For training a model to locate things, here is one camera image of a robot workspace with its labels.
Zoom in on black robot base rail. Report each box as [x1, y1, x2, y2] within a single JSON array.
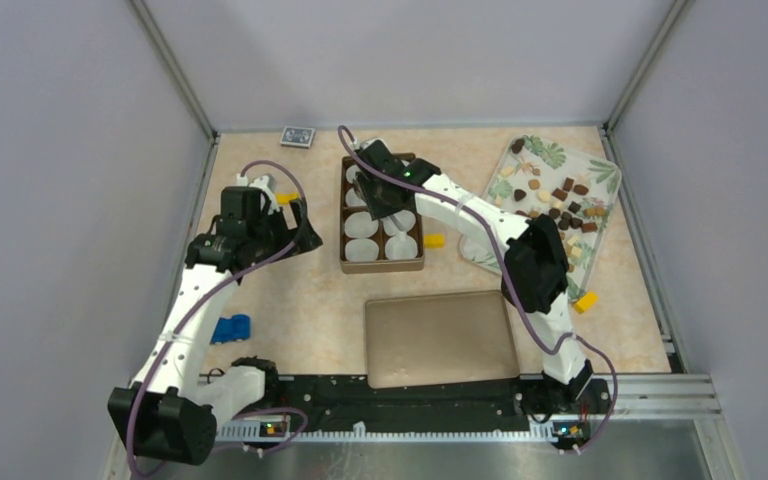
[[244, 375, 611, 433]]

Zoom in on gold box lid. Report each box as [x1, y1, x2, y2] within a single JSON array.
[[364, 290, 520, 389]]

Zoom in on blue toy car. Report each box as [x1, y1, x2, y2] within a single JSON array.
[[210, 314, 251, 344]]

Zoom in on yellow block left side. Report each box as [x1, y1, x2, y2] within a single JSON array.
[[275, 192, 299, 205]]

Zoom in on yellow block near tray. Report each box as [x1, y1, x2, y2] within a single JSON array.
[[572, 291, 599, 314]]

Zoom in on white paper cup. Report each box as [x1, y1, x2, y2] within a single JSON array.
[[382, 210, 417, 236], [385, 235, 419, 261], [344, 238, 380, 263], [343, 211, 380, 239]]

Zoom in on blue playing card deck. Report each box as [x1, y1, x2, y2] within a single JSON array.
[[280, 126, 316, 149]]

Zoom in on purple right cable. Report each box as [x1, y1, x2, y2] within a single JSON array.
[[337, 125, 619, 454]]

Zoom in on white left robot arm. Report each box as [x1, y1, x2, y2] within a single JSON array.
[[107, 185, 322, 465]]

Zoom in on floral white serving tray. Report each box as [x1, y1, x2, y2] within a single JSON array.
[[482, 134, 622, 303]]

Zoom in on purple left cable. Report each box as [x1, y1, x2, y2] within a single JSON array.
[[124, 160, 326, 478]]

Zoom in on metal tweezers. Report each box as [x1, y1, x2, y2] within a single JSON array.
[[389, 214, 416, 249]]

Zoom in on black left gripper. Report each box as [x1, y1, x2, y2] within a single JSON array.
[[248, 197, 321, 265]]

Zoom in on yellow block centre table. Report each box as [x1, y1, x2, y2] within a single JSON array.
[[423, 234, 446, 249]]

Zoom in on purple cable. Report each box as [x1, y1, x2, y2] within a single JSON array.
[[337, 125, 619, 454], [124, 160, 326, 478]]

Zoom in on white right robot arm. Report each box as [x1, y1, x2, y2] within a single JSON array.
[[343, 138, 593, 412]]

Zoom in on brown chocolate box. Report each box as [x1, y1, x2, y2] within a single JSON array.
[[338, 156, 425, 274]]

